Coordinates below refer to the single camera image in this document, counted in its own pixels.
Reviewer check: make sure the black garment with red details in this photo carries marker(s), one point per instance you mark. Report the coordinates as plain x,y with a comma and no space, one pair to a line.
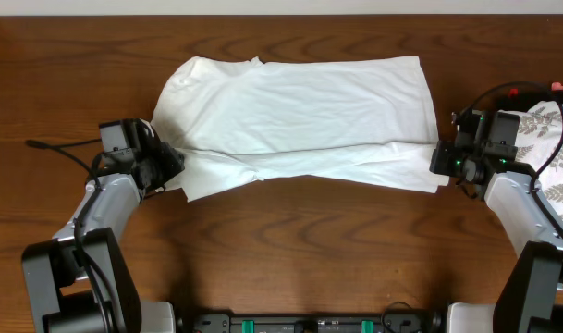
523,100

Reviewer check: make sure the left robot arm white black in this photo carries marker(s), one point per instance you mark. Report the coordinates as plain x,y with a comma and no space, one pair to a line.
78,281

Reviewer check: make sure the black mounting rail with clamps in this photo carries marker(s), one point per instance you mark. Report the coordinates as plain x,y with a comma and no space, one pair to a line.
397,317

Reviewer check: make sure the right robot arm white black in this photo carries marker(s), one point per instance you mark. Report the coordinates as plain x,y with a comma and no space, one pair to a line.
483,155

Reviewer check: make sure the white printed t-shirt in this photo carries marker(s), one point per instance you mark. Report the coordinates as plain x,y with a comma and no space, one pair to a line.
239,122

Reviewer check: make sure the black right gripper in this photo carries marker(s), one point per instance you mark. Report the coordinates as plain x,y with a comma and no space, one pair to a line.
439,165

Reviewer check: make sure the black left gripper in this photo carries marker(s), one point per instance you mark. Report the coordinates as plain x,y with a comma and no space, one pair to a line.
172,165

